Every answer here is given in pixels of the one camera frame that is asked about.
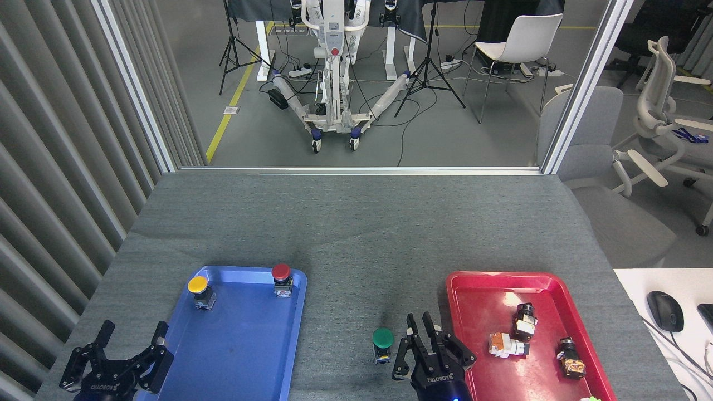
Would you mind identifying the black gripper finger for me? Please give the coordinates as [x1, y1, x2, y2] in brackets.
[130, 321, 175, 395]
[392, 313, 427, 382]
[60, 320, 116, 392]
[422, 312, 477, 370]

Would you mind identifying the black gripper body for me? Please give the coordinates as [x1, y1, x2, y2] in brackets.
[410, 355, 475, 401]
[74, 359, 141, 401]

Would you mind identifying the green push button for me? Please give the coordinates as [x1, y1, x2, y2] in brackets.
[372, 327, 395, 365]

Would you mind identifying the yellow push button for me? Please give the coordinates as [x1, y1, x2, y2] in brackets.
[187, 276, 217, 311]

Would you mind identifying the red push button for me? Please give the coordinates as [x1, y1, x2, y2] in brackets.
[271, 263, 294, 298]

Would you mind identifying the red plastic tray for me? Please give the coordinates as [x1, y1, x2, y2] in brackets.
[446, 271, 618, 401]

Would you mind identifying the blue plastic tray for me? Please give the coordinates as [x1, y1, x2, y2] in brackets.
[137, 265, 308, 401]

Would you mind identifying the black computer mouse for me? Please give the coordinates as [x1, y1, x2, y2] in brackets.
[647, 291, 685, 333]

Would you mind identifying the grey upholstered chair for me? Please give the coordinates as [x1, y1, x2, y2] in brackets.
[536, 85, 677, 269]

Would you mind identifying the white desk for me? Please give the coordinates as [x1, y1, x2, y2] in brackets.
[613, 268, 713, 401]

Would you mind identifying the black tripod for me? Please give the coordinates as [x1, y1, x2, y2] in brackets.
[219, 0, 274, 96]
[394, 0, 466, 118]

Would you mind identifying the white office chair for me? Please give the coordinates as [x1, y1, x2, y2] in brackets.
[612, 36, 713, 237]

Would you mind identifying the white plastic chair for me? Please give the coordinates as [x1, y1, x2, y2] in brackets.
[463, 13, 564, 124]

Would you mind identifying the white wheeled stand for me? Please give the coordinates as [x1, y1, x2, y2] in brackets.
[271, 0, 413, 154]

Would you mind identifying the black draped table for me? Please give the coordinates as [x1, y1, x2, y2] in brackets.
[228, 0, 432, 82]

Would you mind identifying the black office chair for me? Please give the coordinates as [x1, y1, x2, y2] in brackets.
[604, 0, 708, 73]

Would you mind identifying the white and orange switch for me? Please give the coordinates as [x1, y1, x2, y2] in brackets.
[489, 332, 530, 359]

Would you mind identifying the black silver selector switch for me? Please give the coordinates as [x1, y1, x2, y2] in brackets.
[513, 303, 538, 341]

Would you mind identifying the black switch with amber base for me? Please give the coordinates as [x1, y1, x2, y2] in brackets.
[556, 336, 587, 379]

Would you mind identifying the silver frame rail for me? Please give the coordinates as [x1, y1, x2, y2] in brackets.
[178, 165, 544, 177]

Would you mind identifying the silver frame post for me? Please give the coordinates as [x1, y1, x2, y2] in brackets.
[540, 0, 636, 175]
[92, 0, 180, 173]

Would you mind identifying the blue lanyard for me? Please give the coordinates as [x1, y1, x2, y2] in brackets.
[671, 128, 709, 144]

